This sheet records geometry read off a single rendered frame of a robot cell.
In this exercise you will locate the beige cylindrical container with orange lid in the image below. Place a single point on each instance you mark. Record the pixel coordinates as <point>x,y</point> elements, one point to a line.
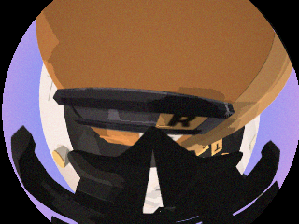
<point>60,155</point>

